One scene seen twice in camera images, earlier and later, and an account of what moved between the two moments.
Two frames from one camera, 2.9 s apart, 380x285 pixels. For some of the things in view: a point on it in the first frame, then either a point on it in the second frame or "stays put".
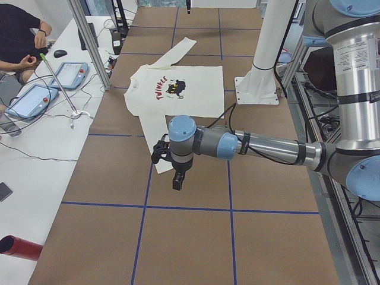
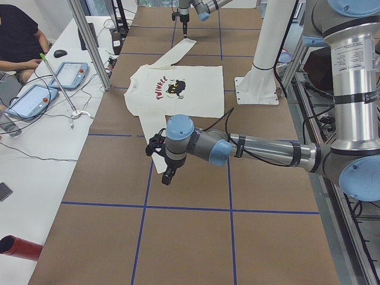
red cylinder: [12, 245] stays put
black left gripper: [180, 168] -> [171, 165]
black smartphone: [5, 192] stays put
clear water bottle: [9, 126] stays put
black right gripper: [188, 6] -> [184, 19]
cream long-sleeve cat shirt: [162, 89] stays put
